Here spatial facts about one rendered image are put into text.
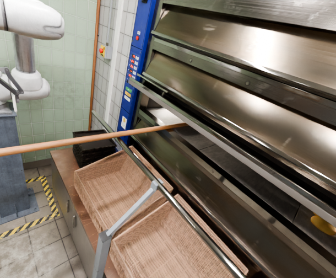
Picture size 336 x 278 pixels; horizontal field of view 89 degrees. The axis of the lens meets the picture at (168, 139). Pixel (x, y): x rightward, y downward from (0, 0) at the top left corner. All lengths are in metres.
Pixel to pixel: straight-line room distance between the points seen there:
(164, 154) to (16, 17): 0.98
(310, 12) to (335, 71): 0.22
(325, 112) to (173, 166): 0.83
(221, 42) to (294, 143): 0.56
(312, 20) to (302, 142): 0.43
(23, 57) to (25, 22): 0.66
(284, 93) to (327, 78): 0.13
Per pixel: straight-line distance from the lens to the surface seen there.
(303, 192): 0.74
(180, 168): 1.17
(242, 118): 0.88
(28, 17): 0.78
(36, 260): 1.92
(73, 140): 0.90
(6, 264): 1.96
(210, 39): 1.01
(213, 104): 0.94
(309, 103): 0.82
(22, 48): 1.40
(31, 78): 1.46
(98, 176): 1.57
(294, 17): 0.89
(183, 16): 1.21
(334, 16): 0.87
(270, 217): 0.99
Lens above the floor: 1.71
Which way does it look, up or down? 29 degrees down
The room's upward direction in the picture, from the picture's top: 19 degrees clockwise
